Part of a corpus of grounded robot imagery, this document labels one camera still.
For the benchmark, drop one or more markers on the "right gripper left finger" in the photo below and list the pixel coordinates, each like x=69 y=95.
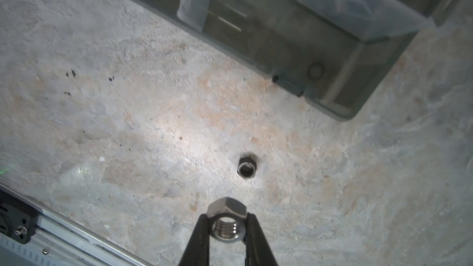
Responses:
x=197 y=250

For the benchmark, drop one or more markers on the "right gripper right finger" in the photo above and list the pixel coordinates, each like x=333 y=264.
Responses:
x=258 y=251

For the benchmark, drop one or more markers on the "silver hex nut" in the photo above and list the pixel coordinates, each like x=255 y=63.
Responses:
x=227 y=220

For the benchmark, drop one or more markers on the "grey compartment organizer box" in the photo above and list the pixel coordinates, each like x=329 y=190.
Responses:
x=333 y=53

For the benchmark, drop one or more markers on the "black hex nut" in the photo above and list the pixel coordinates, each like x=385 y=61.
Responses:
x=247 y=167

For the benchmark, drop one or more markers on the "aluminium mounting rail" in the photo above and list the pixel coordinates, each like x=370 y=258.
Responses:
x=59 y=241

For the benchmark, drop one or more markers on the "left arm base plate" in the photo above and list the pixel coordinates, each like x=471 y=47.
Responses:
x=18 y=219

